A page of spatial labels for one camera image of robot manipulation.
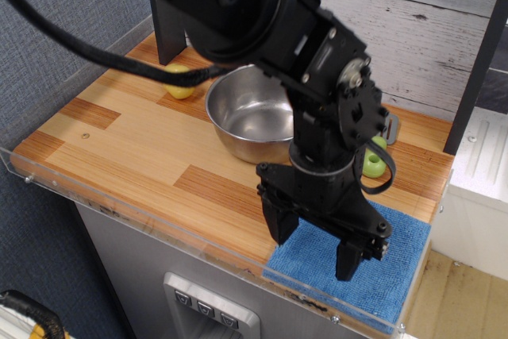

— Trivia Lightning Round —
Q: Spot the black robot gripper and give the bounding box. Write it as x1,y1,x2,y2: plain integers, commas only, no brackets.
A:
256,154,393,280

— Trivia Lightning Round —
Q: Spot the blue microfiber cloth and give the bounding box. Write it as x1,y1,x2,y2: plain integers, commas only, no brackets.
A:
263,204,431,335

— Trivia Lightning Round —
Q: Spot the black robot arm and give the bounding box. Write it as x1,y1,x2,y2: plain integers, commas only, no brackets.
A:
163,0,392,281

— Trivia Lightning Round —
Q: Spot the grey green toy spatula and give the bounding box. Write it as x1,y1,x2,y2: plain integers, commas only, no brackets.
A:
363,114,399,179

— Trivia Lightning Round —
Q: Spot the grey dispenser button panel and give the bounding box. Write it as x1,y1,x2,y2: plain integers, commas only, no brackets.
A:
163,272,261,338

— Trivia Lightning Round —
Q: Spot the stainless steel bowl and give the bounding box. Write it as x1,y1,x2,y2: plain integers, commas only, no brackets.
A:
206,65,294,164

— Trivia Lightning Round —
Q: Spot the white toy sink counter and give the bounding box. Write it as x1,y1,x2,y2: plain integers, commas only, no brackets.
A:
430,107,507,279

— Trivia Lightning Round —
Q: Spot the silver toy fridge cabinet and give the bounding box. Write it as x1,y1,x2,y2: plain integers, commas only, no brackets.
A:
77,205,360,338

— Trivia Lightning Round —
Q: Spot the yellow toy potato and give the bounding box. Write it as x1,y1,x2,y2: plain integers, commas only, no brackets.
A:
163,63,195,100

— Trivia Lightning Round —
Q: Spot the black white bottom-left equipment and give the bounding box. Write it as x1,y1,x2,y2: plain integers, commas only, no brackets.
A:
1,290,71,338

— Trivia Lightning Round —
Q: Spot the yellow object bottom left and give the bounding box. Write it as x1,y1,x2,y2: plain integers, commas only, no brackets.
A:
29,324,49,339

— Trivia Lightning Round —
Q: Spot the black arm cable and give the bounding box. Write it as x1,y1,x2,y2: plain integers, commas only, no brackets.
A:
0,0,231,88

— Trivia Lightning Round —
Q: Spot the dark right frame post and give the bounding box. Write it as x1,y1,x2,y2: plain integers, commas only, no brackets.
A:
443,0,507,155

